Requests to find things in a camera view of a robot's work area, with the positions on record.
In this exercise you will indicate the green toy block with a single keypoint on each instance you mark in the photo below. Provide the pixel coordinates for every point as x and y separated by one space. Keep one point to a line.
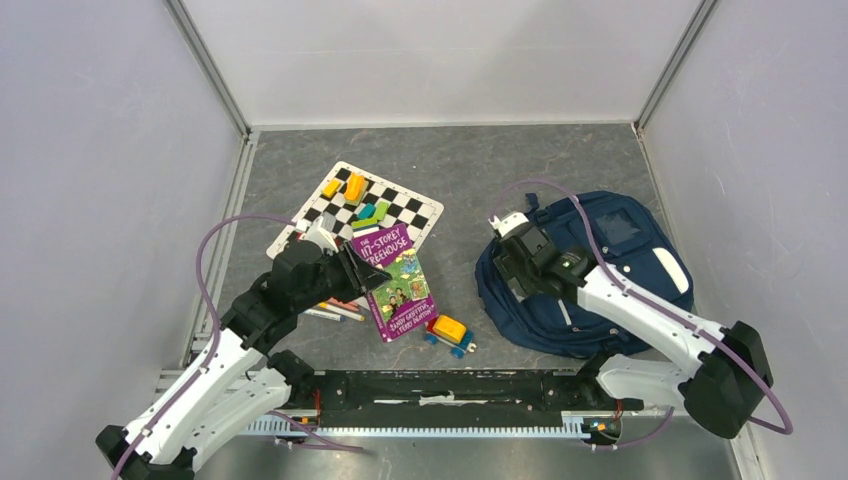
381 210

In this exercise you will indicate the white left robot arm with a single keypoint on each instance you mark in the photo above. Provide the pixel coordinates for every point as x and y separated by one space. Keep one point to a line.
239 377

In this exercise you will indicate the yellow red toy car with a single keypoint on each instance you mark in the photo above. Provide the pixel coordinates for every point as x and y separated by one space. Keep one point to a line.
452 333

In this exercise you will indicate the magenta cover book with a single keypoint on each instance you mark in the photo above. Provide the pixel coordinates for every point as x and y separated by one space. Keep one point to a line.
404 302

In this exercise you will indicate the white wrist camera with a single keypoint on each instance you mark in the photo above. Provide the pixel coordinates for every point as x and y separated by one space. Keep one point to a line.
504 226
318 234

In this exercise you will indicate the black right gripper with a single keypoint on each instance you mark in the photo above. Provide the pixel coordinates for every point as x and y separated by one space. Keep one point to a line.
516 282

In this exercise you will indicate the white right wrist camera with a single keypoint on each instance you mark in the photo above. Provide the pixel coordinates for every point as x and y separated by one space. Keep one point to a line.
504 226

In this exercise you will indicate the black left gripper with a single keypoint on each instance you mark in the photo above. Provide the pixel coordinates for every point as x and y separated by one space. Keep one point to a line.
354 269

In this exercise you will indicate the red marker pen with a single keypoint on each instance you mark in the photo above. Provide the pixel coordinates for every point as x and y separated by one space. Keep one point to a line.
352 306

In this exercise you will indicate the orange yellow toy block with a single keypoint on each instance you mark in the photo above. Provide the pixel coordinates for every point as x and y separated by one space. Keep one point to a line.
355 188

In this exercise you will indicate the teal toy block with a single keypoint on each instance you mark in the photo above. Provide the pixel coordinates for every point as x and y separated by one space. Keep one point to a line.
367 211

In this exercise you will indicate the black white chessboard mat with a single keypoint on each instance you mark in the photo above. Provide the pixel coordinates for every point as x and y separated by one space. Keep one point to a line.
416 211

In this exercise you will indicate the blue cap white marker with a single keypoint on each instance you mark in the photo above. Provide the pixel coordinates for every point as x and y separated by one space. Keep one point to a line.
324 315

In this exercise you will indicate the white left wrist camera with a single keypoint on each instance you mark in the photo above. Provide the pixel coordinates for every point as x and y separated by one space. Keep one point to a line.
318 234

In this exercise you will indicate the slotted cable duct rail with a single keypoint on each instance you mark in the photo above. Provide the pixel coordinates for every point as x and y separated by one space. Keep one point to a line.
566 427

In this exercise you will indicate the yellow white marker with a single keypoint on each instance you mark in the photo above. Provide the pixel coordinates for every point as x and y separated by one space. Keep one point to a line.
345 312

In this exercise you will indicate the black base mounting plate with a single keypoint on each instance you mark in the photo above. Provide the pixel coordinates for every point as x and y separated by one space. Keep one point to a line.
449 398

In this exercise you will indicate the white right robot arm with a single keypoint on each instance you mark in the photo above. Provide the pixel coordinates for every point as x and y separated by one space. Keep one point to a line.
719 375

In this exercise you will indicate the navy blue student backpack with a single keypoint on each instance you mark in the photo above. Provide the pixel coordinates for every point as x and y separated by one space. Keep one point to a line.
629 239

